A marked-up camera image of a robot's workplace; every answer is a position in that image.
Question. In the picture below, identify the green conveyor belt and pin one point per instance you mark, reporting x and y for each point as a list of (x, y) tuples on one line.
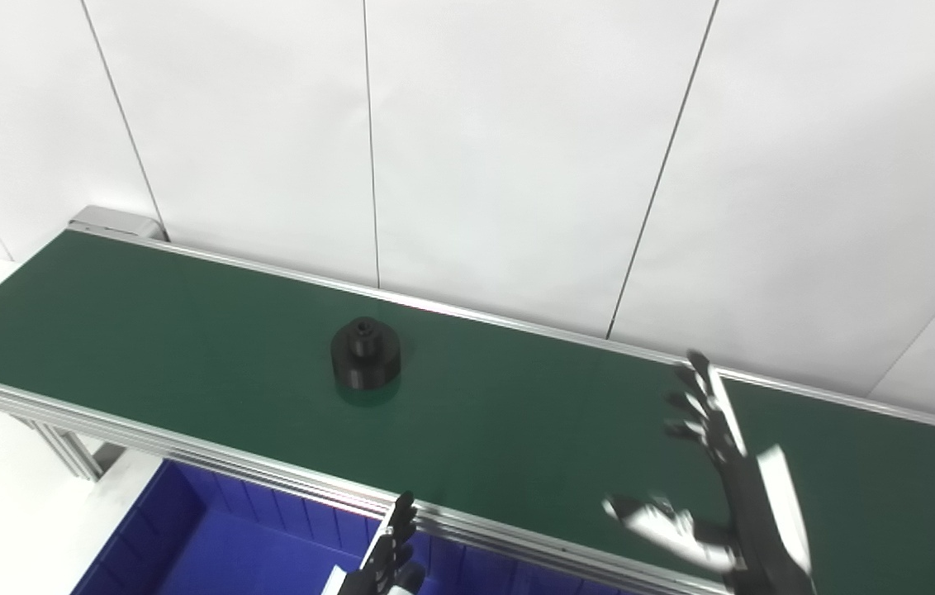
[(187, 347), (187, 450)]

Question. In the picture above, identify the blue plastic bin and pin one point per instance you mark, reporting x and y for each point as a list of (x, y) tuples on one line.
[(220, 554)]

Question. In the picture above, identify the black round flanged part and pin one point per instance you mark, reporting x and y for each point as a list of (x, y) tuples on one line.
[(365, 355)]

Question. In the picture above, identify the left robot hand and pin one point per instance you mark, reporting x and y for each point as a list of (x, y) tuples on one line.
[(377, 578)]

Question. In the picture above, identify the aluminium conveyor leg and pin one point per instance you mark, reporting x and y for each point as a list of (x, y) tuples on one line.
[(71, 450)]

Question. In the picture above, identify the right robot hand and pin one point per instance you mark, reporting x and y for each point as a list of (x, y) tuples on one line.
[(765, 529)]

